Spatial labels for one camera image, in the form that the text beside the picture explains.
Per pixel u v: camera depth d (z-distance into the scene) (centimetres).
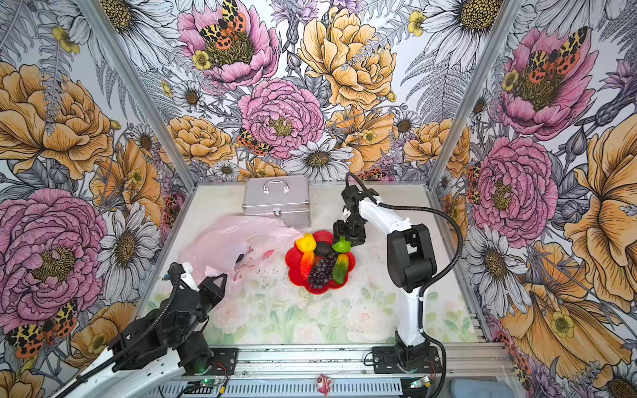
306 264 91
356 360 76
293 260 94
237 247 80
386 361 73
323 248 94
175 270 56
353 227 81
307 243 92
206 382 71
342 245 90
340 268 86
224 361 73
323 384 67
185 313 51
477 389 69
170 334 52
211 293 61
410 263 54
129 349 46
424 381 71
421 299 56
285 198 97
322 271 88
